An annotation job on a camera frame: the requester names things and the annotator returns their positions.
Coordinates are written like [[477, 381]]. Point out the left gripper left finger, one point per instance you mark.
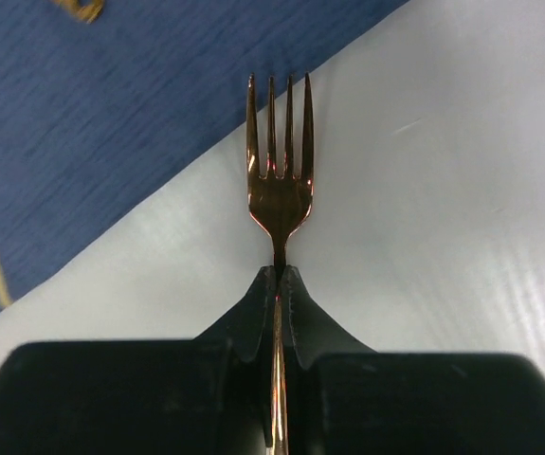
[[205, 395]]

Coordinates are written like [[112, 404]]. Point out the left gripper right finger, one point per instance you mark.
[[344, 397]]

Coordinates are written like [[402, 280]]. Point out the copper fork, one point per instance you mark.
[[279, 199]]

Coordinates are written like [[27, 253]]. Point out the blue cloth placemat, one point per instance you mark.
[[96, 117]]

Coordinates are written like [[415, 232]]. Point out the gold spoon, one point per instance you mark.
[[83, 11]]

